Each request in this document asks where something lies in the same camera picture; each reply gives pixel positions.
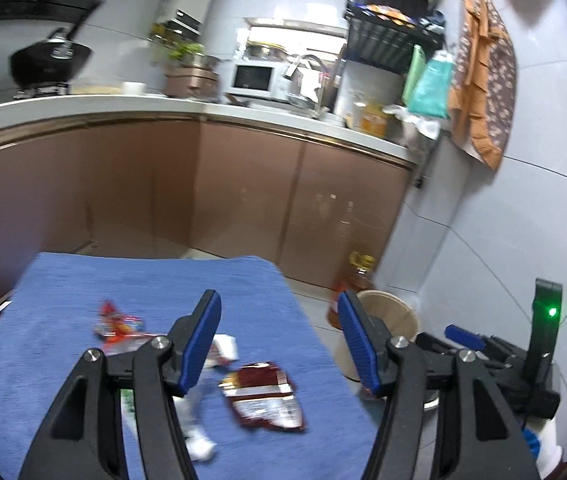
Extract black wok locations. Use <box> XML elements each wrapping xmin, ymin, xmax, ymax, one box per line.
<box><xmin>9</xmin><ymin>27</ymin><xmax>93</xmax><ymax>86</ymax></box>

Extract brown kitchen cabinet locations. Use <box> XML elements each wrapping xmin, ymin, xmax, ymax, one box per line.
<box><xmin>0</xmin><ymin>95</ymin><xmax>421</xmax><ymax>333</ymax></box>

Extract small white wrapper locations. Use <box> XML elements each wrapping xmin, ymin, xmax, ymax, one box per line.
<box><xmin>206</xmin><ymin>334</ymin><xmax>240</xmax><ymax>368</ymax></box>

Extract dark red snack wrapper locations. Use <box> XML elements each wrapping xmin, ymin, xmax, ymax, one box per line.
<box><xmin>218</xmin><ymin>361</ymin><xmax>307</xmax><ymax>432</ymax></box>

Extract steel pot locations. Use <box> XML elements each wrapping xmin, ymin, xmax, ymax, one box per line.
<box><xmin>243</xmin><ymin>42</ymin><xmax>289</xmax><ymax>61</ymax></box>

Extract blue towel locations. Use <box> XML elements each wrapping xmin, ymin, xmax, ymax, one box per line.
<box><xmin>0</xmin><ymin>252</ymin><xmax>381</xmax><ymax>480</ymax></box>

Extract orange patterned apron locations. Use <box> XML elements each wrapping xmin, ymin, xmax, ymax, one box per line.
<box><xmin>447</xmin><ymin>0</ymin><xmax>519</xmax><ymax>171</ymax></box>

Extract brown cooking pot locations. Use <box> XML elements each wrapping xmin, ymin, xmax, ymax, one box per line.
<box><xmin>164</xmin><ymin>55</ymin><xmax>220</xmax><ymax>98</ymax></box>

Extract green plant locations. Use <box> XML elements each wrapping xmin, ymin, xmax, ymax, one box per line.
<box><xmin>166</xmin><ymin>42</ymin><xmax>205</xmax><ymax>63</ymax></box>

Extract green and white wrapper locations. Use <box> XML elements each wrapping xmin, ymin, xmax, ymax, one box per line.
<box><xmin>119</xmin><ymin>387</ymin><xmax>139</xmax><ymax>442</ymax></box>

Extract beige waste bin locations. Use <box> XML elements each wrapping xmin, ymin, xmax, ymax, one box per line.
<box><xmin>338</xmin><ymin>289</ymin><xmax>420</xmax><ymax>382</ymax></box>

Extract black dish rack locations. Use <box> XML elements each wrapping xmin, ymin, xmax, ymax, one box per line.
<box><xmin>346</xmin><ymin>0</ymin><xmax>447</xmax><ymax>68</ymax></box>

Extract gas stove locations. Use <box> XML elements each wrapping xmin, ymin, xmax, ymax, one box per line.
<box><xmin>0</xmin><ymin>82</ymin><xmax>72</xmax><ymax>111</ymax></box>

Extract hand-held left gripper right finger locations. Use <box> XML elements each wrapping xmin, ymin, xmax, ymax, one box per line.
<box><xmin>337</xmin><ymin>289</ymin><xmax>540</xmax><ymax>480</ymax></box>

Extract white cloth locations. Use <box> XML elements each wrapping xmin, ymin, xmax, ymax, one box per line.
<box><xmin>383</xmin><ymin>104</ymin><xmax>443</xmax><ymax>142</ymax></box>

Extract yellow bottle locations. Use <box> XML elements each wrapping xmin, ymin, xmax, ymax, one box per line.
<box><xmin>353</xmin><ymin>102</ymin><xmax>390</xmax><ymax>138</ymax></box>

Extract green cloth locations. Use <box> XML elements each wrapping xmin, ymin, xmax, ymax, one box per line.
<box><xmin>401</xmin><ymin>45</ymin><xmax>427</xmax><ymax>103</ymax></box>

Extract teal bag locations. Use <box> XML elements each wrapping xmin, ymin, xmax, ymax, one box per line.
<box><xmin>406</xmin><ymin>52</ymin><xmax>453</xmax><ymax>119</ymax></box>

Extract person's right hand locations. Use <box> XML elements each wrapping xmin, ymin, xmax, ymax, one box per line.
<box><xmin>522</xmin><ymin>416</ymin><xmax>565</xmax><ymax>479</ymax></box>

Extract cooking oil bottle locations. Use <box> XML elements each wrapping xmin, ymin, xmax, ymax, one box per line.
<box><xmin>327</xmin><ymin>252</ymin><xmax>378</xmax><ymax>331</ymax></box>

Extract steel faucet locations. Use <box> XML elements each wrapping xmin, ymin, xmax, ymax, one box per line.
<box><xmin>286</xmin><ymin>54</ymin><xmax>327</xmax><ymax>111</ymax></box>

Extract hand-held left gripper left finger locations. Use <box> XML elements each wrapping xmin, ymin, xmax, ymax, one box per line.
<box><xmin>17</xmin><ymin>289</ymin><xmax>222</xmax><ymax>480</ymax></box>

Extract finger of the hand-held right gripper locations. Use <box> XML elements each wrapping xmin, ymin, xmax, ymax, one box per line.
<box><xmin>444</xmin><ymin>325</ymin><xmax>499</xmax><ymax>356</ymax></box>
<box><xmin>415</xmin><ymin>331</ymin><xmax>464</xmax><ymax>361</ymax></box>

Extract white microwave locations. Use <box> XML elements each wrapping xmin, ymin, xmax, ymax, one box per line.
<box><xmin>228</xmin><ymin>58</ymin><xmax>291</xmax><ymax>101</ymax></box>

